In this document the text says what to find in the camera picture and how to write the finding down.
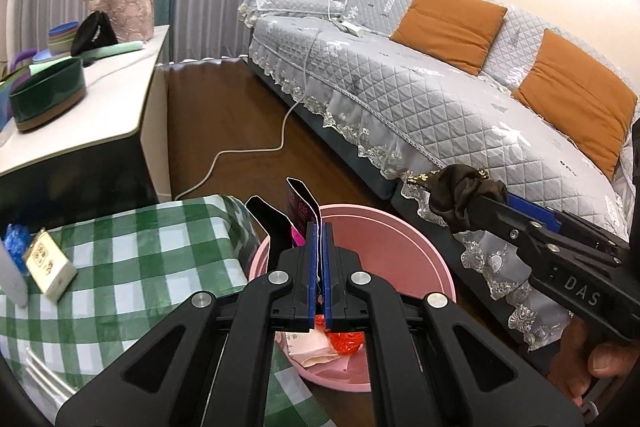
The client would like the mint green tray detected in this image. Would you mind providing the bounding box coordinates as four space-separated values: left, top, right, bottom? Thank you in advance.
30 39 146 76

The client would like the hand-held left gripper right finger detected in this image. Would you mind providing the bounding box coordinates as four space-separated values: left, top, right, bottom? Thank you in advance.
322 222 586 427

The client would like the person's right hand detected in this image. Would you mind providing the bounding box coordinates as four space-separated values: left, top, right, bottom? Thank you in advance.
547 319 640 409

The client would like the black scrunchie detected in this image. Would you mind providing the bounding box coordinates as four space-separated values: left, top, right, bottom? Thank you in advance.
406 164 509 233

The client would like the white charger plug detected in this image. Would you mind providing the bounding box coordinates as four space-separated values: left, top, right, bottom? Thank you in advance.
336 19 364 39

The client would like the white top coffee table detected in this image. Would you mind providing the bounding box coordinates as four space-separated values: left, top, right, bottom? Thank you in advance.
0 24 174 229

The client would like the grey quilted covered sofa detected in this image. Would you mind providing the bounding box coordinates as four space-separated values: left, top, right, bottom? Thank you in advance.
237 0 640 354

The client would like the green checked tablecloth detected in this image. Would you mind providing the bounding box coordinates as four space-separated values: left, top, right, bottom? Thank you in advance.
0 194 334 427

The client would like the blue wrapper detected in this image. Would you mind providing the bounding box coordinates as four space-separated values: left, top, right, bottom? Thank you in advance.
4 223 34 276

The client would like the black card package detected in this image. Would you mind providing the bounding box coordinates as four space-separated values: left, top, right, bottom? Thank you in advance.
245 177 323 276

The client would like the pink plastic basin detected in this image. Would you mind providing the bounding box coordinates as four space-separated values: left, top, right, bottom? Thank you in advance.
248 204 457 392

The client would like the pale ribbed paper cup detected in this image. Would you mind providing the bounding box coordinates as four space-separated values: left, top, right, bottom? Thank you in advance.
0 239 31 308

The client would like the pink lace basket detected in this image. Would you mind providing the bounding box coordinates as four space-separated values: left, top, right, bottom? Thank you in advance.
89 0 156 43

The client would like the purple plastic scoop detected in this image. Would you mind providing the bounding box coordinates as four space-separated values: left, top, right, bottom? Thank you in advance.
9 48 38 76

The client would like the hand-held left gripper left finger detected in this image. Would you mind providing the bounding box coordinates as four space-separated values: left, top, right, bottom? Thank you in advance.
55 222 323 427

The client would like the white charging cable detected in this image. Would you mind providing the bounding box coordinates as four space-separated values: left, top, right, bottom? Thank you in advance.
174 0 352 202

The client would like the dark green round bowl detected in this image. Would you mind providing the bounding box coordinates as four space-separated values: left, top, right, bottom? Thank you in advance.
9 57 89 133

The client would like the black pouch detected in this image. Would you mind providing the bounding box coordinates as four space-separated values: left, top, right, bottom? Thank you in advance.
70 11 120 57

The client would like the red plastic bag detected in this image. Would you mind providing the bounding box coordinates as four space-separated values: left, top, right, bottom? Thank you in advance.
325 329 369 357

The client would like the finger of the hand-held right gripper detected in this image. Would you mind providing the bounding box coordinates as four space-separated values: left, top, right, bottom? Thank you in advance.
505 193 632 256
469 196 622 269

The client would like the stack of coloured plastic bowls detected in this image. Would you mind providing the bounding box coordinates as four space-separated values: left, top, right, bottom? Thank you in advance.
47 21 84 58

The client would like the cream tissue pack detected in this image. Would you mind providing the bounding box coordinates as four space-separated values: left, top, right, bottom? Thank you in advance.
24 228 79 297

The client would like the orange cushion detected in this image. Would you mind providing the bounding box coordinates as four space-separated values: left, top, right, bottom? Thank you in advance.
511 28 640 180
390 0 509 77

